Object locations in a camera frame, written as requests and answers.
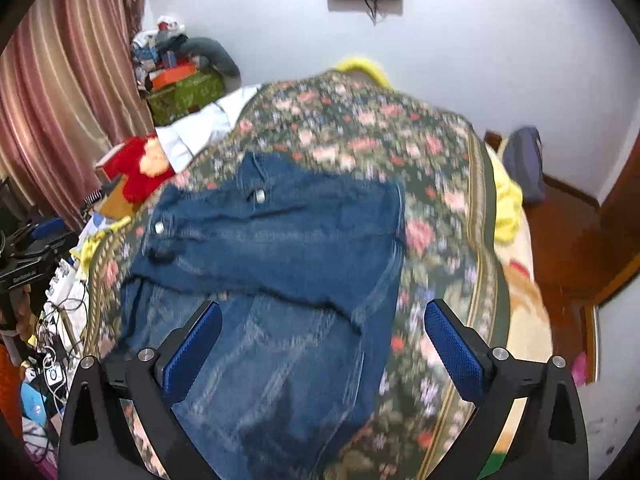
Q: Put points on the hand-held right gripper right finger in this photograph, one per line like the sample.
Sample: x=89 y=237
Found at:
x=452 y=355

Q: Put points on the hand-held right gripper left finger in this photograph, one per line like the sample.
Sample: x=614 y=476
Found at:
x=192 y=360

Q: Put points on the red and white box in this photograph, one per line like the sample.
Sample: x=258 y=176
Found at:
x=104 y=167

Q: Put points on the grey backpack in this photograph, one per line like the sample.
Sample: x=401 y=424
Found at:
x=525 y=165

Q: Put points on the orange box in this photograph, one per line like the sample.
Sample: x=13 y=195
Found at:
x=172 y=77

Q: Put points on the white shirt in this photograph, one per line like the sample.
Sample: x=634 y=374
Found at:
x=200 y=130

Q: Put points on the yellow pillow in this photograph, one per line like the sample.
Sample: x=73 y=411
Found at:
x=365 y=67

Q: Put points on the pile of papers and books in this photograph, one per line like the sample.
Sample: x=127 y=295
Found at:
x=95 y=235

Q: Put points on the wooden bed post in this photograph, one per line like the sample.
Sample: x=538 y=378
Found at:
x=493 y=140

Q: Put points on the striped pink curtain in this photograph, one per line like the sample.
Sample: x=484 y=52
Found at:
x=65 y=85

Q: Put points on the red plush toy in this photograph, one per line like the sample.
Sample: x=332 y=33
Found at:
x=137 y=175

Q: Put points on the green patterned box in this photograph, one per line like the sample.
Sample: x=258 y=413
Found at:
x=190 y=97

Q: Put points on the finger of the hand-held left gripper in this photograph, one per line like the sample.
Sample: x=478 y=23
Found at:
x=47 y=228

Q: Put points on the yellow cloth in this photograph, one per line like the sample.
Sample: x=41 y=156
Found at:
x=507 y=205

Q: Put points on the blue denim jacket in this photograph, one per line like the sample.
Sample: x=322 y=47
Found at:
x=280 y=280

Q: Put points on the pale yellow bed sheet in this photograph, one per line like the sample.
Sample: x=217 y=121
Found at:
x=527 y=310

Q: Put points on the pink plastic item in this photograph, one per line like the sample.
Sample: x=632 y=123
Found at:
x=579 y=370

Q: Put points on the floral bed blanket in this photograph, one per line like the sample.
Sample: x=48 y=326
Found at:
x=440 y=200

